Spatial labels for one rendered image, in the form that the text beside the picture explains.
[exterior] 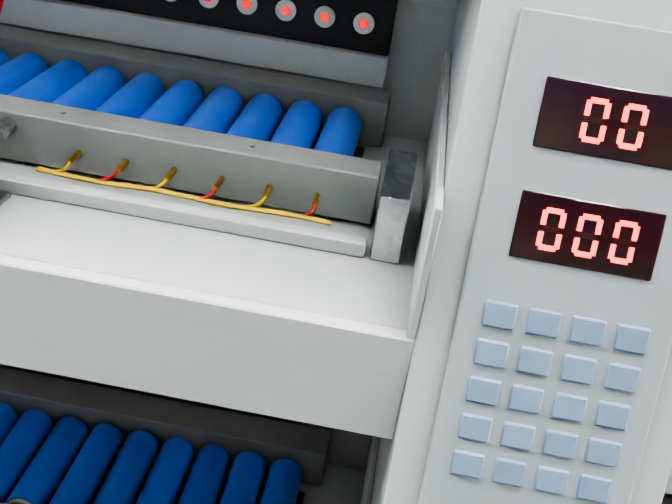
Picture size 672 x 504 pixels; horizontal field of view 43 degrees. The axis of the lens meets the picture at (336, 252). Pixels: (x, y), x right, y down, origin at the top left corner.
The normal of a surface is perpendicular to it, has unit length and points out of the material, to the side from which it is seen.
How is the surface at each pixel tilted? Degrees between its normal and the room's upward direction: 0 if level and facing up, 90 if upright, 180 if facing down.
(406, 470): 90
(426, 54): 90
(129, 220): 16
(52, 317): 106
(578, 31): 90
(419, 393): 90
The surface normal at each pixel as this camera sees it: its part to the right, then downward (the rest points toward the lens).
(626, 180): -0.09, 0.20
